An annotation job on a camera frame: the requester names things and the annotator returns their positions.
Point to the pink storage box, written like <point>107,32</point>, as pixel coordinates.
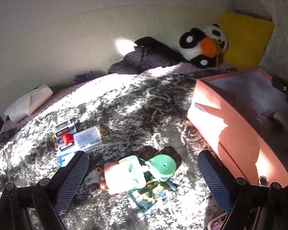
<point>244,118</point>

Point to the clear plastic case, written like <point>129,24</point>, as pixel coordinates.
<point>88,139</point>

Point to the panda plush toy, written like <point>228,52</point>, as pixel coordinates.
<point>204,48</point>

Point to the colourful snack packet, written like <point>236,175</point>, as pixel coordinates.
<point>145,198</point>

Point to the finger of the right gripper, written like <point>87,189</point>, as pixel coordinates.
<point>281,85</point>

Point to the black white patterned blanket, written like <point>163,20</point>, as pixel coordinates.
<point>135,116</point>

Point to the yellow pillow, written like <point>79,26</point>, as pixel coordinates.
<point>247,39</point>

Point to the red small cap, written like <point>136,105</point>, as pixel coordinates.
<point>68,139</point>

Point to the black clothing pile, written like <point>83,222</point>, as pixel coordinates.
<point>148,54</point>

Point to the white plastic bottle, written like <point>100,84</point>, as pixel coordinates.
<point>123,175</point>

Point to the blue small object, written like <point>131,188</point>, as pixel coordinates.
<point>82,78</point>

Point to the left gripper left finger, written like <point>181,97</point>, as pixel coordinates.
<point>66,181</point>

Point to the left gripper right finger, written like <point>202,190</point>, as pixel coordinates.
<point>219,180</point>

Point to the white lace pillow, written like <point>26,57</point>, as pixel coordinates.
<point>275,58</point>

